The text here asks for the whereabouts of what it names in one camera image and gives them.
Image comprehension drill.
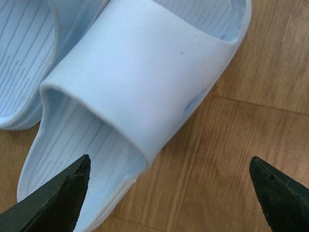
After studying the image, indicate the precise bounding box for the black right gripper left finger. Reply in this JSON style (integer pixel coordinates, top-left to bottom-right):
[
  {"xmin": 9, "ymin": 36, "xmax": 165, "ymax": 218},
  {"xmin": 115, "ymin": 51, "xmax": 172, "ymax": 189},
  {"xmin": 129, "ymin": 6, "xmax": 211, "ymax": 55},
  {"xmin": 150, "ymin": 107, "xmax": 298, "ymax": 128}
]
[{"xmin": 0, "ymin": 155, "xmax": 91, "ymax": 232}]

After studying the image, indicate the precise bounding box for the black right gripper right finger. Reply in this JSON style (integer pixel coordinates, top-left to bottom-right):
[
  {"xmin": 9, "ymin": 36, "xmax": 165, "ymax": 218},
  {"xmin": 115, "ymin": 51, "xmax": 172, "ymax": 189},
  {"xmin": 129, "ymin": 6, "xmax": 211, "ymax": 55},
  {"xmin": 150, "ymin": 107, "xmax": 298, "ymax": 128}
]
[{"xmin": 249, "ymin": 156, "xmax": 309, "ymax": 232}]

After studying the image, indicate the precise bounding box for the light blue slide sandal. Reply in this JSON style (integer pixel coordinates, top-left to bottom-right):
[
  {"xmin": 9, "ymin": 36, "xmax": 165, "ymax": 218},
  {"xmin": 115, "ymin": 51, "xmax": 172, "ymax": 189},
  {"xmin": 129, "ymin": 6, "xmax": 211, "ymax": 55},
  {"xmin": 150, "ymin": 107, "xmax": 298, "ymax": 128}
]
[
  {"xmin": 17, "ymin": 0, "xmax": 252, "ymax": 232},
  {"xmin": 0, "ymin": 0, "xmax": 108, "ymax": 130}
]

